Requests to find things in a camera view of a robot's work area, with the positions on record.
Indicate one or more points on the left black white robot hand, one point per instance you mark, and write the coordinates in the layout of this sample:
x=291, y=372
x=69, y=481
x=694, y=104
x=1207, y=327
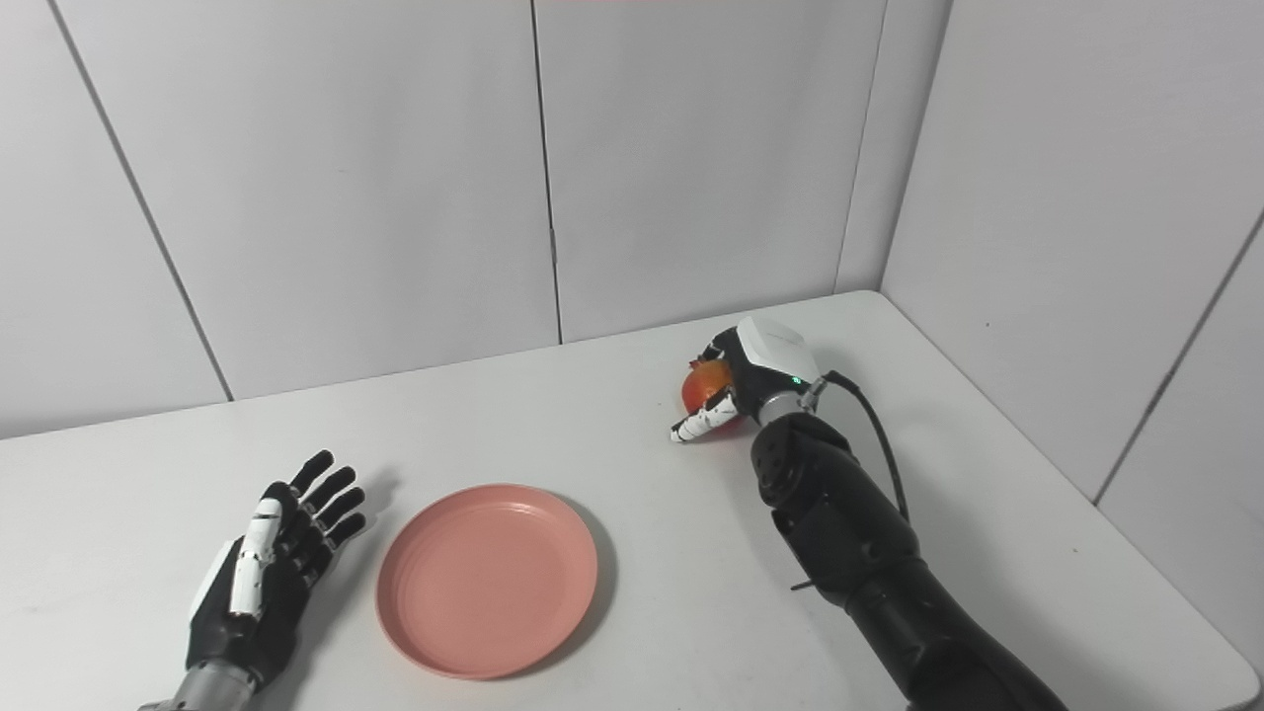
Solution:
x=242, y=622

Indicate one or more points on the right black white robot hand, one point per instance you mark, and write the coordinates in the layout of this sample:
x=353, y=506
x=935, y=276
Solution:
x=770, y=360

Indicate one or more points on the red pomegranate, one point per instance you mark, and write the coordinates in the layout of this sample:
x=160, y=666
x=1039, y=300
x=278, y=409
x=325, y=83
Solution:
x=703, y=390

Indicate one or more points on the pink round plate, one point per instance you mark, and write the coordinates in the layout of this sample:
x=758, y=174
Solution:
x=486, y=581

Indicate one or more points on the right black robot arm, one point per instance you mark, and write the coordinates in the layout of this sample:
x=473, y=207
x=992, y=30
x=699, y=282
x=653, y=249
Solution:
x=869, y=553

